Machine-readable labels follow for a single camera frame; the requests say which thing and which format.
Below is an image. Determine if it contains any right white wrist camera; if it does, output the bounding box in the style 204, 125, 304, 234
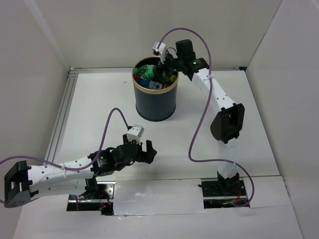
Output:
153, 42, 166, 64

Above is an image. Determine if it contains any clear bottle blue label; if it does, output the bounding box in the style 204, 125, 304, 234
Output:
136, 77, 151, 89

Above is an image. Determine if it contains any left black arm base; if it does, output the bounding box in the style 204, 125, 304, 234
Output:
66, 181, 115, 216

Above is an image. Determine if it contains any green soda bottle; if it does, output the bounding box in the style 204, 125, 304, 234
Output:
133, 64, 169, 78

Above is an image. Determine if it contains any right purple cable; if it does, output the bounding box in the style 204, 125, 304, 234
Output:
159, 27, 256, 208

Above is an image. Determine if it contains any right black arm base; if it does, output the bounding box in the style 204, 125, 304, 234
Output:
197, 172, 250, 209

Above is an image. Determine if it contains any shiny white tape sheet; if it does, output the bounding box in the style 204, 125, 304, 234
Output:
113, 179, 204, 216

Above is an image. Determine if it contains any small bottle yellow cap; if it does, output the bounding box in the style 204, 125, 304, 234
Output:
168, 75, 177, 84

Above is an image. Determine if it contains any black bin with gold rim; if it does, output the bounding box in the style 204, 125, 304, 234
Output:
132, 57, 178, 121

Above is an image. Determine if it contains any clear bottle red label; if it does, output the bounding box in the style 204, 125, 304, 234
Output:
134, 73, 171, 90

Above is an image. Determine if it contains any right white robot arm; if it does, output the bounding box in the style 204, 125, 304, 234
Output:
153, 39, 245, 195

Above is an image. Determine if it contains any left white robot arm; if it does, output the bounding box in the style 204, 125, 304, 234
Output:
4, 135, 157, 208

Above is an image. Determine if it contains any purple cable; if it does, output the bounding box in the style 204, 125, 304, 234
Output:
159, 27, 256, 208
0, 108, 130, 212

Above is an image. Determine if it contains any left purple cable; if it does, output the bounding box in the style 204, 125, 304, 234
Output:
0, 108, 130, 212

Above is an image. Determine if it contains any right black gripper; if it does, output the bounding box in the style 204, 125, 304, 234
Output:
152, 50, 184, 85

